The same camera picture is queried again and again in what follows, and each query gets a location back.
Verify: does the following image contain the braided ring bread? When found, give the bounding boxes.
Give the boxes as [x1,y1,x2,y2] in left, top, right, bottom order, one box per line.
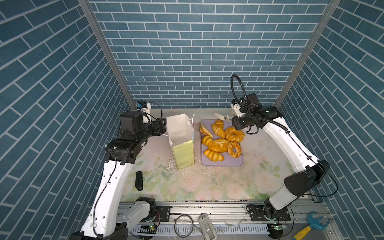
[225,127,245,143]

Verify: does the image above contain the metal kitchen tongs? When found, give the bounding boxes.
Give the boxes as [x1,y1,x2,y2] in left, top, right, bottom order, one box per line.
[213,113,237,122]

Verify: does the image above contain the white paper gift bag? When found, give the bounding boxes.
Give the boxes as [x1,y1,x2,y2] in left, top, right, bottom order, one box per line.
[166,114,195,170]

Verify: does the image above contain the twisted croissant bread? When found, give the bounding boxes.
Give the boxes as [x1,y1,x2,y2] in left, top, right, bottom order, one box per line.
[211,120,226,139]

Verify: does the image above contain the glazed donut bread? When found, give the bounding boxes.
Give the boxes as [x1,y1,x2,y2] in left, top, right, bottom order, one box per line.
[228,142,242,159]

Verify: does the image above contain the small round striped bun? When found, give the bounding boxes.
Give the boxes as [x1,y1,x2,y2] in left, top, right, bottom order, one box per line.
[201,136,213,147]

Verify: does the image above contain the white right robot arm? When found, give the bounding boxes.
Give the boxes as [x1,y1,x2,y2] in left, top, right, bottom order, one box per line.
[231,94,330,220]

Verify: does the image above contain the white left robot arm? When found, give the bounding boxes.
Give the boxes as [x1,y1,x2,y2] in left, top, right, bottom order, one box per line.
[70,107,167,240]

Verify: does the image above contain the oval seeded loaf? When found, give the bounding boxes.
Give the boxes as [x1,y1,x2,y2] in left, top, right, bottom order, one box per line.
[207,138,230,153]

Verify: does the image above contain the lavender plastic tray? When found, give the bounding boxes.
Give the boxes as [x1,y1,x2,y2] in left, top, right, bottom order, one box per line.
[199,119,244,167]

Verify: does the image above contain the striped long bun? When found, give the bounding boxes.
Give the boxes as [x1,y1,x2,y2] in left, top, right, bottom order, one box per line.
[204,150,224,162]

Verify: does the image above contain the black small remote box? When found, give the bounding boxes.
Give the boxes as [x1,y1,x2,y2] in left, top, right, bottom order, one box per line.
[135,171,144,192]

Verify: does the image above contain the grey handheld device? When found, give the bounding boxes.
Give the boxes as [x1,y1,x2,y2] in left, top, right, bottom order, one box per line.
[198,214,218,240]

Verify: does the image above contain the blue yellow toy wrench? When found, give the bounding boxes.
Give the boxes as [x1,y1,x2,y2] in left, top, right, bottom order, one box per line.
[293,212,330,240]

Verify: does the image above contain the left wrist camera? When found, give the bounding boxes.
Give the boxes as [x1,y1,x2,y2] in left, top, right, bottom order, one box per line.
[136,100,152,113]

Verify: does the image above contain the black corrugated cable hose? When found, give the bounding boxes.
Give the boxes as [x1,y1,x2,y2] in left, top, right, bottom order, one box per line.
[230,74,250,115]

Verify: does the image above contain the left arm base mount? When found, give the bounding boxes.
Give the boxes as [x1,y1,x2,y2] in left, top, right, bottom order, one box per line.
[141,206,171,223]

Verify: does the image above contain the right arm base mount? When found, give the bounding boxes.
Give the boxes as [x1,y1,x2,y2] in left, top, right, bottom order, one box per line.
[245,204,291,222]

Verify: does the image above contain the coiled grey cable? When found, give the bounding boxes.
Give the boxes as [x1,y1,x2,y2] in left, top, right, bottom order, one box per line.
[173,213,195,239]

